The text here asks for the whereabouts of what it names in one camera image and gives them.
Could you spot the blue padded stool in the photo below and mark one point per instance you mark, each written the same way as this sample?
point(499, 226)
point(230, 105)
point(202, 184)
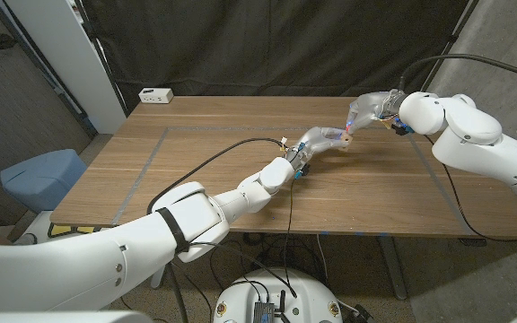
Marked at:
point(43, 179)

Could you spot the yellow black floor sign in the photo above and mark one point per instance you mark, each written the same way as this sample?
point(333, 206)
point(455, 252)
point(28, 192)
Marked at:
point(72, 230)

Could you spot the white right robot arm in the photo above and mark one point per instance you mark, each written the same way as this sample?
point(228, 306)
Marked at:
point(483, 139)

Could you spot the black backdrop curtain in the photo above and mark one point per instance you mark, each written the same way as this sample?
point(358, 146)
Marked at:
point(263, 45)

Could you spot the black backdrop stand pole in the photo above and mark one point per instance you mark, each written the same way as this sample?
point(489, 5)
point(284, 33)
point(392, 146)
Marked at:
point(460, 28)
point(103, 60)

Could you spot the black antenna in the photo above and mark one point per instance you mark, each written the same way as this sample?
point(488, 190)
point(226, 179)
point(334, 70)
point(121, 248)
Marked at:
point(282, 302)

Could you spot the white table leg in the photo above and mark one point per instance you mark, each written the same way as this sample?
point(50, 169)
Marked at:
point(156, 280)

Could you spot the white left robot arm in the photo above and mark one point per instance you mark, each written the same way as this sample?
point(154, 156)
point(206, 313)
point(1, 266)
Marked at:
point(106, 269)

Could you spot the black door frame strip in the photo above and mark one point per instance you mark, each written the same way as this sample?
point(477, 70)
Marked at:
point(43, 67)

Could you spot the white power strip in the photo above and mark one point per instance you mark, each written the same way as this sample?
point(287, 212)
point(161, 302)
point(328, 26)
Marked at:
point(155, 95)

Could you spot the wooden block with holes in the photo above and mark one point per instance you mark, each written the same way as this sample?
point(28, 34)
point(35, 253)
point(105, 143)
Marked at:
point(346, 141)

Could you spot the black table control panel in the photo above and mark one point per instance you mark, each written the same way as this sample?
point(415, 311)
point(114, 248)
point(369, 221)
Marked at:
point(473, 242)

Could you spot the grey sneaker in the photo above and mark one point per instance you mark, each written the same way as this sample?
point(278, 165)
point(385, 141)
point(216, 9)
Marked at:
point(27, 240)

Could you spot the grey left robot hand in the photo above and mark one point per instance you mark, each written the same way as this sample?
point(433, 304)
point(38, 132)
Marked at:
point(314, 141)

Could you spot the grey finned electronics box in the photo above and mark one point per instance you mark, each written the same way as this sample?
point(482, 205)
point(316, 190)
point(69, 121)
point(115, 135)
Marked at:
point(263, 311)

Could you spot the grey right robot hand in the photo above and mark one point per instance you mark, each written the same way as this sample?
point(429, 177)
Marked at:
point(370, 107)

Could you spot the grey table leg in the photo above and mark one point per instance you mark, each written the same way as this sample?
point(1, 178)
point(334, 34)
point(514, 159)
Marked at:
point(393, 269)

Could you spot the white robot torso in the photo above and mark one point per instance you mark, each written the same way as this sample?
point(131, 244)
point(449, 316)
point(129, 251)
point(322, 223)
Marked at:
point(303, 291)

